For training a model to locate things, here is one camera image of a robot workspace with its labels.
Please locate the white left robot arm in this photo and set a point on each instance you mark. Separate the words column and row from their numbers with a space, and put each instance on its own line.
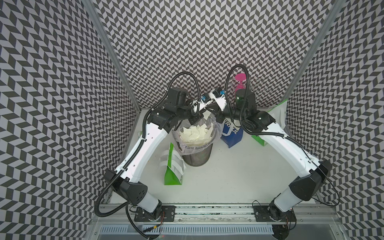
column 157, row 124

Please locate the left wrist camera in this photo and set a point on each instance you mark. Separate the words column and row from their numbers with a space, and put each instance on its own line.
column 202, row 103

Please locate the green white bag front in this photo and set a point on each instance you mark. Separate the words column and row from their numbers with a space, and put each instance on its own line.
column 170, row 178

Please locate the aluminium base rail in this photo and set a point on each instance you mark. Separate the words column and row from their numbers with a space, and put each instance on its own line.
column 221, row 222

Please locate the mesh waste bin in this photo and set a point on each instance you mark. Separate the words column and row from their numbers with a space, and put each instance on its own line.
column 198, row 159

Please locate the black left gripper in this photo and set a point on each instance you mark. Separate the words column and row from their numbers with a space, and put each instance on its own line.
column 197, row 117

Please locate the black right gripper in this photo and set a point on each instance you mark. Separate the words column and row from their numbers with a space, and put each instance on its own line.
column 218, row 112

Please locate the pink hourglass ornament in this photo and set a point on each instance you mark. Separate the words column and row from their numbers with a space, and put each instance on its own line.
column 241, row 81

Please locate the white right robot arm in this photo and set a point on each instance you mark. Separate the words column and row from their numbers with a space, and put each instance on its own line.
column 311, row 172

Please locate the clear plastic bin liner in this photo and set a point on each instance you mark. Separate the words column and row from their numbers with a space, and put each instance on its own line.
column 183, row 149

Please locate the aluminium corner post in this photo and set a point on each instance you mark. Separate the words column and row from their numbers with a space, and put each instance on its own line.
column 321, row 35
column 94, row 18

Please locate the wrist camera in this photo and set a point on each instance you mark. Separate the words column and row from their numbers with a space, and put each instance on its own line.
column 202, row 103
column 218, row 95

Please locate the aluminium corner post left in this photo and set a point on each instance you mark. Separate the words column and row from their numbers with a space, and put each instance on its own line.
column 94, row 18

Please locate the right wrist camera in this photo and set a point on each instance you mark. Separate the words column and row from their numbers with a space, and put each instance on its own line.
column 218, row 95

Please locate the pile of receipt scraps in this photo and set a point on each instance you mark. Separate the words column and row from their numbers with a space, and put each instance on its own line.
column 197, row 135

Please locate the aluminium corner post right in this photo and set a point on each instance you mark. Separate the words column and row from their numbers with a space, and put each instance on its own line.
column 321, row 35

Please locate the blue paper bag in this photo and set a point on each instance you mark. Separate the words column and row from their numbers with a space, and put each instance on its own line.
column 232, row 132

